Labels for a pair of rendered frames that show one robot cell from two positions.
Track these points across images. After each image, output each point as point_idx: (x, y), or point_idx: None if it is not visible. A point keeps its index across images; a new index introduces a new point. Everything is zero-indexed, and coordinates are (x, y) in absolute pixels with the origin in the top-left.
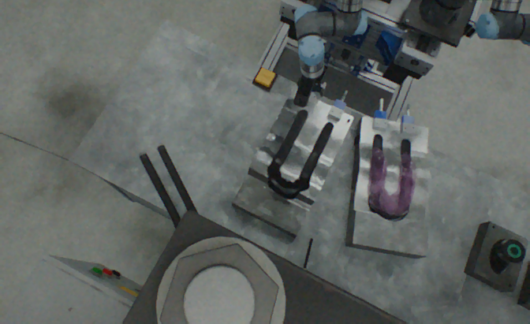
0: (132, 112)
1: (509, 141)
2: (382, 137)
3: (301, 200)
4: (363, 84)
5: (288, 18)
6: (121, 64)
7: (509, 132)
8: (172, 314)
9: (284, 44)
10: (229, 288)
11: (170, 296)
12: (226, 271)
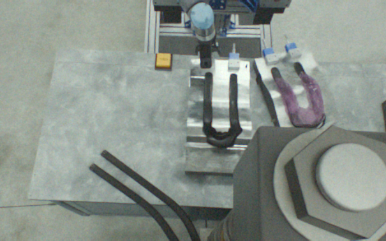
0: (66, 134)
1: (361, 39)
2: (277, 68)
3: (239, 144)
4: (234, 40)
5: (160, 6)
6: (25, 106)
7: (358, 32)
8: (316, 206)
9: (157, 34)
10: (355, 160)
11: (305, 190)
12: (344, 147)
